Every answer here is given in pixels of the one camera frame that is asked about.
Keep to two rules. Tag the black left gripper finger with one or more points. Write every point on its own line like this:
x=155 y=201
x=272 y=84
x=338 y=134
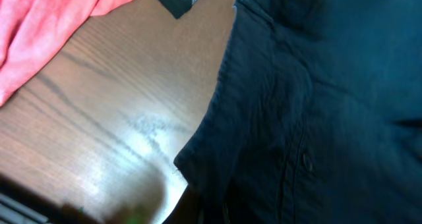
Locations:
x=187 y=210

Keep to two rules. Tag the navy blue shorts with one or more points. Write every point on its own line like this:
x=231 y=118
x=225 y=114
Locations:
x=316 y=116

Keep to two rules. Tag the red t-shirt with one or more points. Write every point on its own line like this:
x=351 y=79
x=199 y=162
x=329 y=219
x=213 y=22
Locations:
x=33 y=31

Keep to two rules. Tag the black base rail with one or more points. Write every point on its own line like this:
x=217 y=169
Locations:
x=19 y=203

